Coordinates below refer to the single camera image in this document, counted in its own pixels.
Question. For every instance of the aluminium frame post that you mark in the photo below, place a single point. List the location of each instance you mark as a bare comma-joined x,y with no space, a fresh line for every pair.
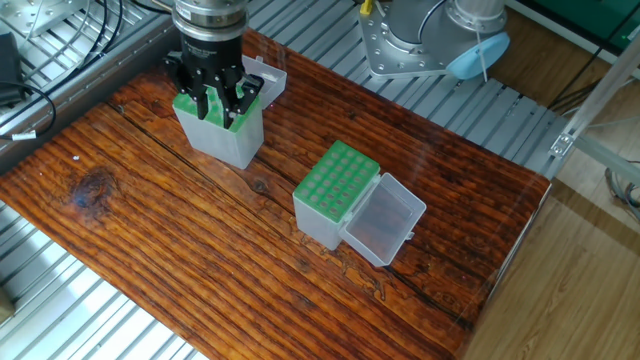
562,142

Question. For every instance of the black box device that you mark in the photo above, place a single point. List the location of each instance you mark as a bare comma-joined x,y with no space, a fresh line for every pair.
8,65

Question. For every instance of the silver robot mount plate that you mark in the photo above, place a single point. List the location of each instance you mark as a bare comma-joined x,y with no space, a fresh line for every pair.
385,50

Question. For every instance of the clear green-rack pipette tip box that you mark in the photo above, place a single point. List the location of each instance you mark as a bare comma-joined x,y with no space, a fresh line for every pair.
320,220
225,145

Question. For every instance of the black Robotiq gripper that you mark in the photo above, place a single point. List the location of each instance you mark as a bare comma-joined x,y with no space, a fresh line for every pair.
212,62

